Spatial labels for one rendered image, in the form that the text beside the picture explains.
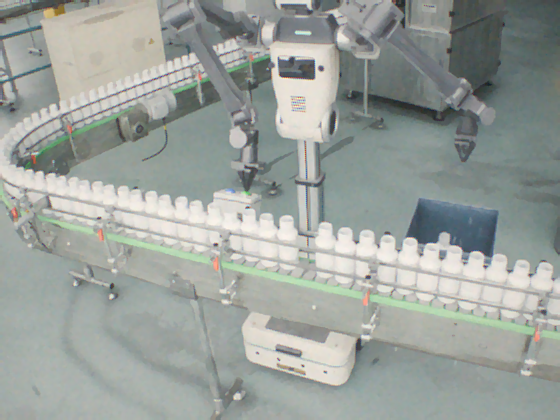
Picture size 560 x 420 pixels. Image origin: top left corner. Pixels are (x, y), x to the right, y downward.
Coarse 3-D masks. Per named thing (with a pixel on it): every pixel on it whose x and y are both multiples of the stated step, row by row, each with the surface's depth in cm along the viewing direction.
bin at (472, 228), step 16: (416, 208) 189; (432, 208) 193; (448, 208) 190; (464, 208) 187; (480, 208) 184; (416, 224) 197; (432, 224) 197; (448, 224) 194; (464, 224) 191; (480, 224) 188; (496, 224) 174; (416, 240) 204; (432, 240) 200; (464, 240) 194; (480, 240) 191; (464, 256) 162
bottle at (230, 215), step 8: (224, 208) 154; (232, 208) 154; (224, 216) 153; (232, 216) 152; (224, 224) 154; (232, 224) 153; (240, 232) 156; (232, 240) 155; (240, 240) 157; (240, 248) 158; (232, 256) 159; (240, 256) 159
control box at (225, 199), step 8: (216, 192) 171; (224, 192) 172; (232, 192) 171; (240, 192) 173; (216, 200) 171; (224, 200) 170; (232, 200) 169; (240, 200) 167; (248, 200) 166; (256, 200) 170; (240, 208) 168; (256, 208) 171; (256, 216) 172
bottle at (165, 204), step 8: (160, 200) 161; (168, 200) 161; (160, 208) 163; (168, 208) 162; (168, 216) 162; (160, 224) 166; (168, 224) 164; (168, 232) 165; (176, 232) 167; (168, 240) 167
